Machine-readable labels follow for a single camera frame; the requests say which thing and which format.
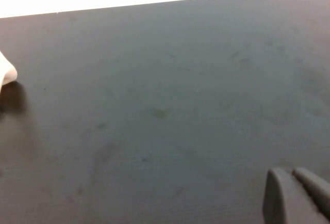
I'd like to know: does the gray right gripper left finger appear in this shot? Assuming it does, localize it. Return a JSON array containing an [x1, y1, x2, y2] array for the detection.
[[262, 168, 301, 224]]

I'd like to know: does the gray right gripper right finger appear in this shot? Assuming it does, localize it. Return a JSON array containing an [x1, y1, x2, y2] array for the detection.
[[292, 166, 330, 224]]

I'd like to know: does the cream fabric pencil case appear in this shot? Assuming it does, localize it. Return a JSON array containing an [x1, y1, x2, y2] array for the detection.
[[0, 50, 19, 87]]

